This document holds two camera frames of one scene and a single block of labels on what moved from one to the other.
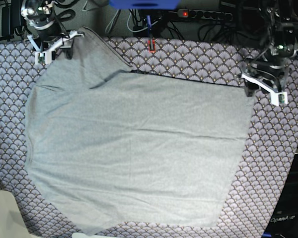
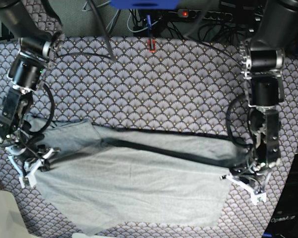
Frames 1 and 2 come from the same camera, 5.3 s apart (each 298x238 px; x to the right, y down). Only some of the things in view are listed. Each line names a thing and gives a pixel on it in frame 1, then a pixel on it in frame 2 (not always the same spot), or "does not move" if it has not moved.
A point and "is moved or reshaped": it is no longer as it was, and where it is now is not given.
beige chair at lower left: (6, 220) does not move
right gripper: (283, 37) → (264, 126)
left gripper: (42, 21) → (14, 133)
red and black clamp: (151, 42) does not move
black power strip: (204, 14) does not move
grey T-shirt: (109, 146) is moved or reshaped
